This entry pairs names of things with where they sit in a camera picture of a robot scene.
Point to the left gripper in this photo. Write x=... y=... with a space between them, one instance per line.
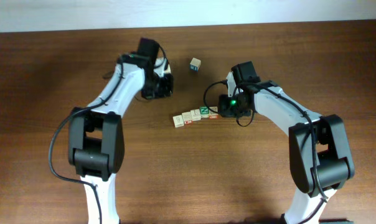
x=170 y=82

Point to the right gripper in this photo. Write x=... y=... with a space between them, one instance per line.
x=225 y=111

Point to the red-sided block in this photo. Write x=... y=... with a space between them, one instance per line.
x=187 y=117
x=213 y=112

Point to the green N wooden block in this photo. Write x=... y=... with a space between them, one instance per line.
x=204 y=112

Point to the plain wooden block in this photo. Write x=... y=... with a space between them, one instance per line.
x=178 y=121
x=195 y=114

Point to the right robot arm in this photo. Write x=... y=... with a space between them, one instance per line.
x=320 y=159

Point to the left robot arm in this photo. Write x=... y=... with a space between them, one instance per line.
x=96 y=146

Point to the plain block top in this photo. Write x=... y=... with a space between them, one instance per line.
x=167 y=70

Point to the blue-sided block far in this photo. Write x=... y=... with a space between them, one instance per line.
x=195 y=64

